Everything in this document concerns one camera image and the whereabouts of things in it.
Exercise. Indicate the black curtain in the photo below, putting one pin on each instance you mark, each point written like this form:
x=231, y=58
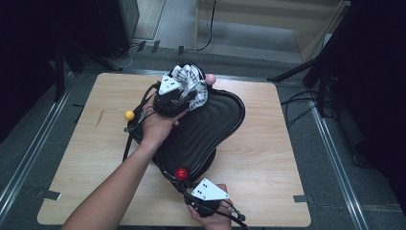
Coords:
x=376, y=80
x=25, y=48

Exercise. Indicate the white striped cloth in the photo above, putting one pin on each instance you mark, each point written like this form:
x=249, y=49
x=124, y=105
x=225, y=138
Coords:
x=191, y=80

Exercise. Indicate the black metal stand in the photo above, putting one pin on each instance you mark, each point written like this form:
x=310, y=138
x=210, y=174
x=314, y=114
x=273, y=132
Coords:
x=320, y=89
x=59, y=73

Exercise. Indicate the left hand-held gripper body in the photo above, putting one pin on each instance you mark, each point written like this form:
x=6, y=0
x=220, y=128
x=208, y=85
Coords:
x=167, y=102

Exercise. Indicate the dark cabinet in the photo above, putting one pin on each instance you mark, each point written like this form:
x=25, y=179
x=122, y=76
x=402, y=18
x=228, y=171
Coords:
x=115, y=25

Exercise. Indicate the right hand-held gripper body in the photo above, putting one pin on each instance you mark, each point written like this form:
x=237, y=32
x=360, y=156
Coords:
x=204, y=202

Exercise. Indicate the person's left hand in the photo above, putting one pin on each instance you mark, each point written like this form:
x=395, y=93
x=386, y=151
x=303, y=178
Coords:
x=156, y=127

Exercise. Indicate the grey table edge tape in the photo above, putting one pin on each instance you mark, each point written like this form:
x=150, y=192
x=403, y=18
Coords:
x=303, y=198
x=49, y=194

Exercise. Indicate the person's right hand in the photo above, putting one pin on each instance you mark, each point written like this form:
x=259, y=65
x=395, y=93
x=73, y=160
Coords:
x=215, y=224

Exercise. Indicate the grey floor tape piece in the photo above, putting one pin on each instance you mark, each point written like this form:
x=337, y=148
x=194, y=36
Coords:
x=155, y=46
x=141, y=46
x=181, y=50

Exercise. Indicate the long metal floor rail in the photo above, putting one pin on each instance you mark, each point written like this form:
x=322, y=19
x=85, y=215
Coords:
x=48, y=123
x=338, y=174

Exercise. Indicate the black floor tape strip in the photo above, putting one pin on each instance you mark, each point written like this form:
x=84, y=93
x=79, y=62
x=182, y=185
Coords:
x=79, y=115
x=78, y=105

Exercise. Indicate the black wavy tray stand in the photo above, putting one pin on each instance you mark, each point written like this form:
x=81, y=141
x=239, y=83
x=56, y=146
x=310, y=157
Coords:
x=204, y=131

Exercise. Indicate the short metal floor rail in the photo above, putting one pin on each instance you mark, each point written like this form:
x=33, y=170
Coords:
x=252, y=78

